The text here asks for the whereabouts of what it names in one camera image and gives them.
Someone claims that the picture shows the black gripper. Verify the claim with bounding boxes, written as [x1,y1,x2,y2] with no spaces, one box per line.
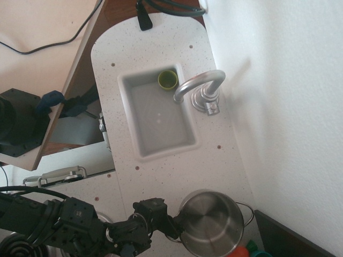
[133,198,185,240]

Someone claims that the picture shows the stainless steel pot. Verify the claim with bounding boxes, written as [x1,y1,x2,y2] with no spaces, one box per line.
[166,190,255,256]

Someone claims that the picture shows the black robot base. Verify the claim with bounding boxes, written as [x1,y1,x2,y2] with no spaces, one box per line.
[1,88,50,157]

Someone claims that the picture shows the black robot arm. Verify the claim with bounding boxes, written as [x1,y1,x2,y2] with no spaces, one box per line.
[1,186,184,256]

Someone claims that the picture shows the orange toy carrot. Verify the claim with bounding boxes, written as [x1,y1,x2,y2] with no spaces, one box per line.
[228,246,250,257]

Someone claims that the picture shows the spiral stove burner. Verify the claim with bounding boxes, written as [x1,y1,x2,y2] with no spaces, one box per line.
[1,233,50,257]
[96,211,113,223]

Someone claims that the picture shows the teal plastic cup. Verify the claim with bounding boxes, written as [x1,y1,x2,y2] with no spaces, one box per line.
[250,250,272,257]

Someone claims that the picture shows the grey plastic sink basin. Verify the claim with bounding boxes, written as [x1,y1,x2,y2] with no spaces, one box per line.
[117,63,200,161]

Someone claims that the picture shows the black board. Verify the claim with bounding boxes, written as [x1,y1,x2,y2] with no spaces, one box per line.
[255,209,341,256]

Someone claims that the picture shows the silver stove knob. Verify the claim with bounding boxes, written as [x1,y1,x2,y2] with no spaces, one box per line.
[64,171,83,183]

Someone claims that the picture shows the silver toy faucet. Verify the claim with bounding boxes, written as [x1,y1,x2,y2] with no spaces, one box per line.
[173,70,226,116]

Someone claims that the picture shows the green plastic cup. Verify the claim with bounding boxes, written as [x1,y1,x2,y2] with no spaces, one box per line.
[158,70,178,91]

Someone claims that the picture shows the spiral stove burner left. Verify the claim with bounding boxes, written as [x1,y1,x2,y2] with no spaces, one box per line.
[1,233,50,257]

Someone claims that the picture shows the blue clamp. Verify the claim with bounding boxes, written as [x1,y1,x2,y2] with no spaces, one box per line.
[35,90,65,115]

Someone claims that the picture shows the grey oven door handle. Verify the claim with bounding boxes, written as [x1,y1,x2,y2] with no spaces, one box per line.
[23,165,87,188]

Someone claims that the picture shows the black thin cable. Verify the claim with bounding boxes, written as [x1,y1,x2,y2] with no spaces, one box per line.
[0,0,100,56]

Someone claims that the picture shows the dark green hose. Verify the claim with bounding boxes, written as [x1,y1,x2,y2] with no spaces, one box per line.
[156,0,207,17]

